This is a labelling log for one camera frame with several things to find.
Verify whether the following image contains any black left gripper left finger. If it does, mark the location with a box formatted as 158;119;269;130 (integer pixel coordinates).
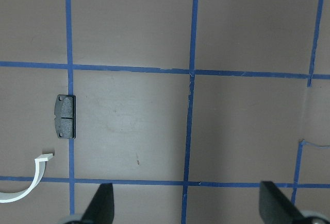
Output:
81;183;114;224

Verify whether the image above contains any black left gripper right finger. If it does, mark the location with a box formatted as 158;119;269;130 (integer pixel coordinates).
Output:
259;181;304;224

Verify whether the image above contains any white curved plastic clamp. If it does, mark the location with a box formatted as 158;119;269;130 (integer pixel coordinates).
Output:
0;152;55;204

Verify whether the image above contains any black brake pad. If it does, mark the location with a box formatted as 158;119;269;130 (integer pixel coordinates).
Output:
54;94;76;139

